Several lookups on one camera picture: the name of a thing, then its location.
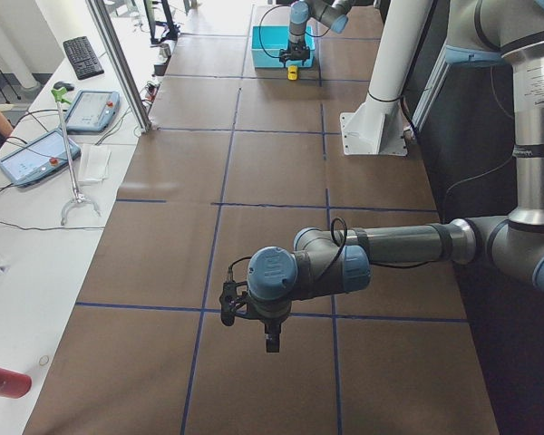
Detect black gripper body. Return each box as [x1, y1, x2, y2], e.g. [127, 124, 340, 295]
[278, 41, 309, 61]
[255, 304, 292, 335]

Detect yellow beetle toy car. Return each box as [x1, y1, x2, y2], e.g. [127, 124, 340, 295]
[287, 65, 298, 82]

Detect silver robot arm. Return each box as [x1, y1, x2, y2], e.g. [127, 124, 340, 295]
[279, 0, 355, 63]
[219, 1, 544, 353]

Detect turquoise plastic bin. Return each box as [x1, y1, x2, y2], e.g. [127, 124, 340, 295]
[251, 25, 316, 68]

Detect far blue teach pendant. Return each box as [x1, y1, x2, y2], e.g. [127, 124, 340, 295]
[65, 90, 120, 134]

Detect blue teach pendant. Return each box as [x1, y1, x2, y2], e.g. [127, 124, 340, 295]
[0, 129, 68, 189]
[65, 90, 120, 134]

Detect black computer keyboard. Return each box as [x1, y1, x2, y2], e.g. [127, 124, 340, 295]
[63, 36, 104, 80]

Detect white folded cloth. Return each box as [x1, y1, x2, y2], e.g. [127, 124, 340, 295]
[78, 144, 112, 186]

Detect black computer mouse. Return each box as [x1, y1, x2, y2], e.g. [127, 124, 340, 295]
[53, 81, 74, 92]

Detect metal reach grabber tool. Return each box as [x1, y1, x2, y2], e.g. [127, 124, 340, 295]
[51, 85, 101, 226]

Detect red cylinder bottle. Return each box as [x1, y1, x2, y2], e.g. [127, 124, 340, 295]
[0, 367, 32, 399]

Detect near blue teach pendant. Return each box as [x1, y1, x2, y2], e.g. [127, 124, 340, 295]
[0, 129, 68, 189]

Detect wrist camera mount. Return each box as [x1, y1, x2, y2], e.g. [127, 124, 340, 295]
[219, 280, 248, 326]

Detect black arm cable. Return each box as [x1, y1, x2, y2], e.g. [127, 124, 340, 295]
[258, 4, 296, 60]
[225, 217, 436, 282]

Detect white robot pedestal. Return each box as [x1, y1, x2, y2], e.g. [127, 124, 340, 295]
[340, 0, 433, 156]

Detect aluminium frame post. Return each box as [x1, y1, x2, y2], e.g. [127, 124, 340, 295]
[85, 0, 151, 134]

